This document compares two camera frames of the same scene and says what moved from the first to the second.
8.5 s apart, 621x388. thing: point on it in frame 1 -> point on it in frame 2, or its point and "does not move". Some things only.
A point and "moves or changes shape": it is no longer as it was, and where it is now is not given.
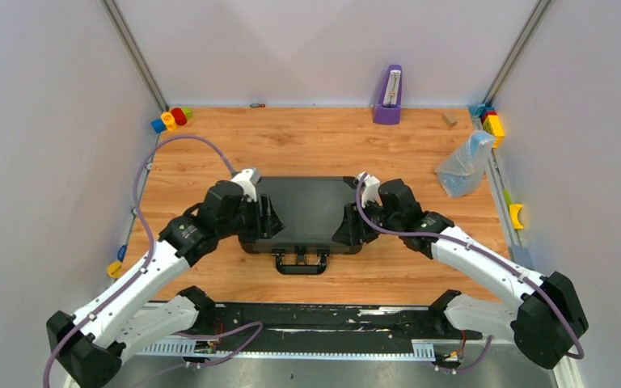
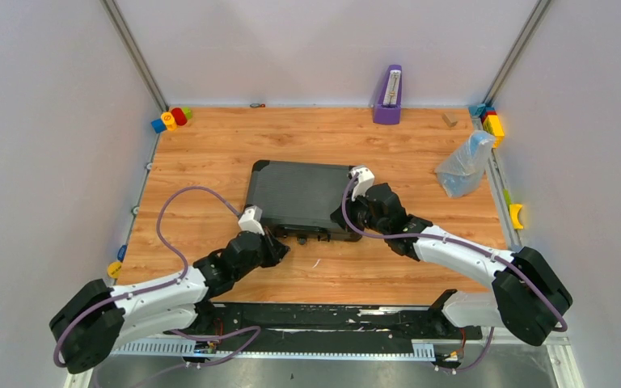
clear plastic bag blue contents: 462,173 does not move
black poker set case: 310,209 moves or changes shape
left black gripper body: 259,218 -> 275,246
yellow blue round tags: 114,267 does not move
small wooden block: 450,120 does not move
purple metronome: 388,109 does not move
